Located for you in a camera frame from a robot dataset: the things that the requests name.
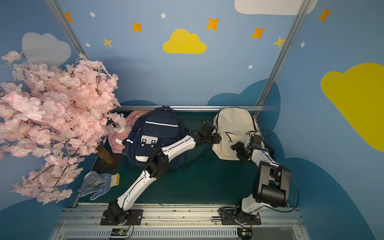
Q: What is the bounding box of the beige backpack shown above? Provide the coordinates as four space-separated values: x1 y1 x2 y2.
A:
212 108 270 161

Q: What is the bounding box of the navy blue backpack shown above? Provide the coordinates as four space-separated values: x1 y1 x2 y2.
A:
123 106 188 170

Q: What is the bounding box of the pink backpack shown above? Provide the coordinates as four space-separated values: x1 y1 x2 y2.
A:
108 111 150 154

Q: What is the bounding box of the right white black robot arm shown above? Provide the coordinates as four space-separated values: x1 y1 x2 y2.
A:
231 134 291 217

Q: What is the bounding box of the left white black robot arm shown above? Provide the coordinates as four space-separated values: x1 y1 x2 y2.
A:
100 121 221 226

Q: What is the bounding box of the rear horizontal aluminium bar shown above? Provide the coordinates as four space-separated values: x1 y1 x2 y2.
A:
116 105 264 112

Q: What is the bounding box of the right green circuit board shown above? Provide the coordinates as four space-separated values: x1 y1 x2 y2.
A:
237 228 252 240

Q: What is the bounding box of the green circuit board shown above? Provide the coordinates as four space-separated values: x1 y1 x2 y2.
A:
237 228 252 240
110 229 129 239

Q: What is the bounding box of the blue patterned cloth item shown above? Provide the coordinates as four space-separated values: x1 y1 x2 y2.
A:
78 173 121 201

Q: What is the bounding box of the left green circuit board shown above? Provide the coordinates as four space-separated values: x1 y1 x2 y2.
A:
110 229 129 239

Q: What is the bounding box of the pink cherry blossom tree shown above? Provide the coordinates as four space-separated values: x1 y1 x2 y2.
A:
1 51 126 204

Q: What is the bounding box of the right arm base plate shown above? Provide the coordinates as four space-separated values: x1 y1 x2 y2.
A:
218 207 262 226

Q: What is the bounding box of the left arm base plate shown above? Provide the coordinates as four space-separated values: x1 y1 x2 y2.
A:
100 209 144 226

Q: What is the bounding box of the right aluminium frame post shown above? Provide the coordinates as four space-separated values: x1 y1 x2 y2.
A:
257 0 311 108

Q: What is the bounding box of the aluminium frame post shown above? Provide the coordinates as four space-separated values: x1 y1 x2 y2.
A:
257 0 311 108
46 0 86 55

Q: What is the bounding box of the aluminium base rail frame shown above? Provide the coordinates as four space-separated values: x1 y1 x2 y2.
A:
50 204 310 240

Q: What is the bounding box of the left aluminium frame post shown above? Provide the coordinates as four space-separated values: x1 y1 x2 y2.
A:
46 0 86 55

